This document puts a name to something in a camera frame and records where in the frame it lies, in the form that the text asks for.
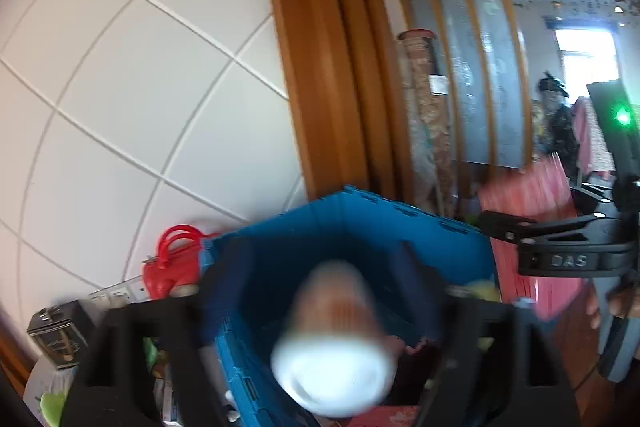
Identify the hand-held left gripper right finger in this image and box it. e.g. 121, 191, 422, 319
400, 242, 581, 427

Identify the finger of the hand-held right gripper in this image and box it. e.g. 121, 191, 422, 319
475, 209, 608, 249

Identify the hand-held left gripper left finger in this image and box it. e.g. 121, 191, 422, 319
60, 252, 241, 427

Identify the blue plastic crate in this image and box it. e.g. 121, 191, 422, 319
199, 186, 502, 427

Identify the white-capped supplement bottle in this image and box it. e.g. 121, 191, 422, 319
270, 258, 397, 419

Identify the grey striped cloth desktop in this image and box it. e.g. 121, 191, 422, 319
22, 352, 83, 427

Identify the person's right hand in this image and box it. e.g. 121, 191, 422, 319
587, 279, 635, 332

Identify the pale green round plush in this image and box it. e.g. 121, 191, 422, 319
467, 281, 502, 310

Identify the pink hanging cloth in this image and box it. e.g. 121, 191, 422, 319
570, 98, 617, 180

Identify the white power strip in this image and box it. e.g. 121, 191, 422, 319
89, 276, 149, 309

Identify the dark coat stand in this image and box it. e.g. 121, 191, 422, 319
536, 71, 582, 175

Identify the pile of pink tissue packs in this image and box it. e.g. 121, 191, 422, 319
350, 403, 428, 427

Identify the rolled patterned fabric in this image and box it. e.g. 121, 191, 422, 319
396, 28, 457, 219

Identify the bright window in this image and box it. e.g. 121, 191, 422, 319
554, 28, 622, 84

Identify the wooden frosted glass partition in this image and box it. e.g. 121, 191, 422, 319
378, 0, 535, 172

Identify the large lime green plush toy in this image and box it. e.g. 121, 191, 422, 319
39, 391, 67, 427

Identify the dark box with metal handle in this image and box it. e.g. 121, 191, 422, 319
26, 301, 97, 369

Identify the wooden door frame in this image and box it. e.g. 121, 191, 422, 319
257, 0, 417, 210

